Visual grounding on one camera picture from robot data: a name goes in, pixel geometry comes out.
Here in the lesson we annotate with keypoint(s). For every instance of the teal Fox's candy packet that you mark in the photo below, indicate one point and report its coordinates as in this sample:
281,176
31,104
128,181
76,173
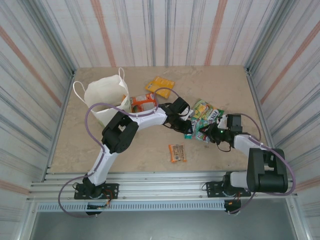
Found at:
197,131

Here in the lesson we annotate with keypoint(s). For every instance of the yellow-green Fox's candy packet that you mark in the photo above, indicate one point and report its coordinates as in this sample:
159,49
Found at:
206,110

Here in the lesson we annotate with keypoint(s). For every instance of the small orange cracker pack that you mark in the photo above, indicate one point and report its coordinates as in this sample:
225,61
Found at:
177,153

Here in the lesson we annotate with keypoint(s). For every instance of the orange mango snack packet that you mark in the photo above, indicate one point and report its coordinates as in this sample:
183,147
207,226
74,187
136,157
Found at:
143,102

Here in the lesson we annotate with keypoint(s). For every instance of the white floral paper bag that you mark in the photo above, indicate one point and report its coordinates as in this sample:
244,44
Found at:
105,87

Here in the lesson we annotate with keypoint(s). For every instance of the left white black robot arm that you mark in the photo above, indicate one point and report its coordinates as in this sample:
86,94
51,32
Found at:
147,120

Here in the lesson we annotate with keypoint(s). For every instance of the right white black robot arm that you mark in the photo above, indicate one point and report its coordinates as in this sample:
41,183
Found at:
265,172

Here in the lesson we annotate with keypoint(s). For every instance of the yellow snack packet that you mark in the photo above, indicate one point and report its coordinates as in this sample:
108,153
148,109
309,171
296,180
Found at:
160,85

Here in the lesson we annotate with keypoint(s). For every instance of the right metal side beam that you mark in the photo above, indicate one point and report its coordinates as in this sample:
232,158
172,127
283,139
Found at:
252,85

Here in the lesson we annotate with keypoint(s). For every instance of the right black base connector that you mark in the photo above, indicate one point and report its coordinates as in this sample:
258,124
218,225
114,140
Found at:
233,205

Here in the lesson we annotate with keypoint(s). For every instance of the black base connector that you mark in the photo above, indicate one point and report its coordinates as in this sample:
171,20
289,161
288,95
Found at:
93,213
233,205

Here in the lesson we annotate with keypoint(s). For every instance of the grey metal lower panel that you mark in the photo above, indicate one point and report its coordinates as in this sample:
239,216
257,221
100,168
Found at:
162,225

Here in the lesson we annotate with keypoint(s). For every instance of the left black base connector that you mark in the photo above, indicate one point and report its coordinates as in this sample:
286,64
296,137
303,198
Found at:
93,213

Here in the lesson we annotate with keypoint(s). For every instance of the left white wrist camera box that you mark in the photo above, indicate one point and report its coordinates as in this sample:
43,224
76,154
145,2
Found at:
187,113

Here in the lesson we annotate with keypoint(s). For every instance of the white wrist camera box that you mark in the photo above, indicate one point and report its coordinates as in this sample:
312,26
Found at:
187,113
222,122

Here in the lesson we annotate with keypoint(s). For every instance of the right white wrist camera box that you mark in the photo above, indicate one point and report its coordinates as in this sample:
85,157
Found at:
222,122

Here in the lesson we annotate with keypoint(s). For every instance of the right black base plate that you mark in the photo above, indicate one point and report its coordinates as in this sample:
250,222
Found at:
212,188

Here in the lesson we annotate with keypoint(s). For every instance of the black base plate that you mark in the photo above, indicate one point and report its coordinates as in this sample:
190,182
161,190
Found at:
212,188
112,190

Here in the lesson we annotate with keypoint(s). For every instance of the aluminium mounting rail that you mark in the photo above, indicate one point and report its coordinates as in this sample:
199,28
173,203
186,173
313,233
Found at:
162,185

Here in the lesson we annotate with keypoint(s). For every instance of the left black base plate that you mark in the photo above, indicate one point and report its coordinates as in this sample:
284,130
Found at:
112,190

